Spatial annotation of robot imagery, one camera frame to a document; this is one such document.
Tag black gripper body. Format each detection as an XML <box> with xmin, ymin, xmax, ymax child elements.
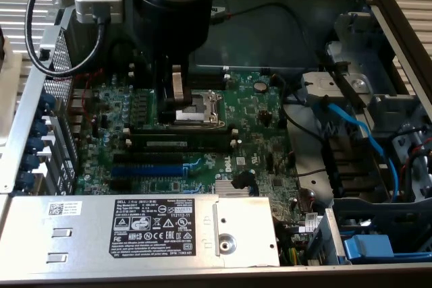
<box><xmin>133</xmin><ymin>0</ymin><xmax>213</xmax><ymax>66</ymax></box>

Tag dark RAM stick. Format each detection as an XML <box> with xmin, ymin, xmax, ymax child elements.
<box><xmin>130</xmin><ymin>134</ymin><xmax>234</xmax><ymax>151</ymax></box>

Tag black RAM slot white latches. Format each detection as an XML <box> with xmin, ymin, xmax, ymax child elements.
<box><xmin>130</xmin><ymin>71</ymin><xmax>232</xmax><ymax>90</ymax></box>
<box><xmin>124</xmin><ymin>138</ymin><xmax>242</xmax><ymax>153</ymax></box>
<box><xmin>122</xmin><ymin>127</ymin><xmax>238</xmax><ymax>137</ymax></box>
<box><xmin>130</xmin><ymin>63</ymin><xmax>226</xmax><ymax>79</ymax></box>

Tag metal CPU socket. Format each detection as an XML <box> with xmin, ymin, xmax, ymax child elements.
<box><xmin>175</xmin><ymin>88</ymin><xmax>229</xmax><ymax>131</ymax></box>

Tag long black expansion slot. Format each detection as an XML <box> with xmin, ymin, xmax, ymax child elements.
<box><xmin>113</xmin><ymin>152</ymin><xmax>184</xmax><ymax>167</ymax></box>

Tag blue expansion slot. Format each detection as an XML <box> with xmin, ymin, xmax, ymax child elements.
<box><xmin>110</xmin><ymin>165</ymin><xmax>186</xmax><ymax>177</ymax></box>

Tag green motherboard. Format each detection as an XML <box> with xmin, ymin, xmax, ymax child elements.
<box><xmin>69</xmin><ymin>70</ymin><xmax>304</xmax><ymax>235</ymax></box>

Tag short black expansion slot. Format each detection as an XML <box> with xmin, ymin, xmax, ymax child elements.
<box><xmin>109</xmin><ymin>179</ymin><xmax>133</xmax><ymax>192</ymax></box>

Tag black plug on motherboard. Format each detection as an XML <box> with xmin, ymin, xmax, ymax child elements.
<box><xmin>232</xmin><ymin>169</ymin><xmax>258</xmax><ymax>190</ymax></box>

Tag silver chipset heatsink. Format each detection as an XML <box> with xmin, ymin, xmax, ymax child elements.
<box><xmin>215</xmin><ymin>179</ymin><xmax>260</xmax><ymax>198</ymax></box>

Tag grey metal PC case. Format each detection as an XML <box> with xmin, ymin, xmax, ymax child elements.
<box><xmin>0</xmin><ymin>0</ymin><xmax>432</xmax><ymax>284</ymax></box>

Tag blue card retainer row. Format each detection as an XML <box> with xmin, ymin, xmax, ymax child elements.
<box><xmin>16</xmin><ymin>92</ymin><xmax>57</xmax><ymax>194</ymax></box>

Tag beige parts rack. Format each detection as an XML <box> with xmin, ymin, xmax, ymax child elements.
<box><xmin>0</xmin><ymin>43</ymin><xmax>24</xmax><ymax>154</ymax></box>

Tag silver power supply with label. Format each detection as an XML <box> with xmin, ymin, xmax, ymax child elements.
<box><xmin>0</xmin><ymin>194</ymin><xmax>281</xmax><ymax>270</ymax></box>

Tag black computer part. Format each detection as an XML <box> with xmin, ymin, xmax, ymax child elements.
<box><xmin>0</xmin><ymin>26</ymin><xmax>7</xmax><ymax>63</ymax></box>

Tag grey metal disk bay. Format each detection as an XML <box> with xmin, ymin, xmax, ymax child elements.
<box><xmin>301</xmin><ymin>11</ymin><xmax>432</xmax><ymax>201</ymax></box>

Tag black ribbed plastic shroud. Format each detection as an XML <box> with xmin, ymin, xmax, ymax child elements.
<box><xmin>322</xmin><ymin>134</ymin><xmax>394</xmax><ymax>200</ymax></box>

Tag blue plastic latch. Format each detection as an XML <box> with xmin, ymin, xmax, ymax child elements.
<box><xmin>342</xmin><ymin>233</ymin><xmax>396</xmax><ymax>264</ymax></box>

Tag black looped wire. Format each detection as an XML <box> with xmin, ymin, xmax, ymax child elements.
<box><xmin>107</xmin><ymin>40</ymin><xmax>136</xmax><ymax>74</ymax></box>

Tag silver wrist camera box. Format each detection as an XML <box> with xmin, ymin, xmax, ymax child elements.
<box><xmin>74</xmin><ymin>0</ymin><xmax>124</xmax><ymax>24</ymax></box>

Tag thin red wire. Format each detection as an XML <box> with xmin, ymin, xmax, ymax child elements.
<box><xmin>72</xmin><ymin>67</ymin><xmax>105</xmax><ymax>123</ymax></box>

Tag thin black wire with plug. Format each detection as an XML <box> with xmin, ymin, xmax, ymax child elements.
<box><xmin>211</xmin><ymin>1</ymin><xmax>325</xmax><ymax>66</ymax></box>

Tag black curved thin wire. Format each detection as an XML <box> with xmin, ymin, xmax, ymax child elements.
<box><xmin>269</xmin><ymin>74</ymin><xmax>327</xmax><ymax>144</ymax></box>

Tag black camera cable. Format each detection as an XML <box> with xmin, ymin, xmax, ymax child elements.
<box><xmin>25</xmin><ymin>0</ymin><xmax>111</xmax><ymax>78</ymax></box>

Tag thick black sleeved wire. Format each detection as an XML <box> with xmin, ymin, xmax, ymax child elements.
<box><xmin>317</xmin><ymin>50</ymin><xmax>368</xmax><ymax>109</ymax></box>

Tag blue flat data wire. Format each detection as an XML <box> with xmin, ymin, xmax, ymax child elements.
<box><xmin>312</xmin><ymin>94</ymin><xmax>401</xmax><ymax>200</ymax></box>

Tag yellow green wire bundle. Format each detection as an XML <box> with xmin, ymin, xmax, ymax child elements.
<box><xmin>281</xmin><ymin>243</ymin><xmax>304</xmax><ymax>266</ymax></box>

